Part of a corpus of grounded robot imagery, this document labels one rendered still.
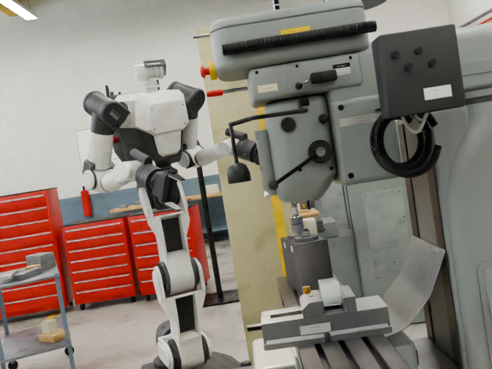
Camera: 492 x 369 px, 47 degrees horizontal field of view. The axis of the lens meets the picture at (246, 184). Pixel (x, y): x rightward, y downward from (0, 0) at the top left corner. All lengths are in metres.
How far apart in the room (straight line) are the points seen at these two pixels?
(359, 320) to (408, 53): 0.71
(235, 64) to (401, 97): 0.50
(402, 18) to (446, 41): 10.00
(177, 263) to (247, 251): 1.27
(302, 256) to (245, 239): 1.56
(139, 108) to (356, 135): 0.90
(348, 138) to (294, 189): 0.22
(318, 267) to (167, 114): 0.84
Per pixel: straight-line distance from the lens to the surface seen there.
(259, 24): 1.70
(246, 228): 3.54
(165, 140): 2.28
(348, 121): 1.70
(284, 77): 1.69
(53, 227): 6.77
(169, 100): 2.28
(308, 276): 2.03
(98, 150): 2.23
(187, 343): 2.44
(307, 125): 1.71
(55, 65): 11.46
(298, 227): 2.14
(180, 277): 2.34
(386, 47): 1.49
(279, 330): 1.57
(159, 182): 1.92
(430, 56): 1.52
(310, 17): 1.72
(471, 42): 1.85
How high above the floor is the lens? 1.48
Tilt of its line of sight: 3 degrees down
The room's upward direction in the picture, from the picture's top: 9 degrees counter-clockwise
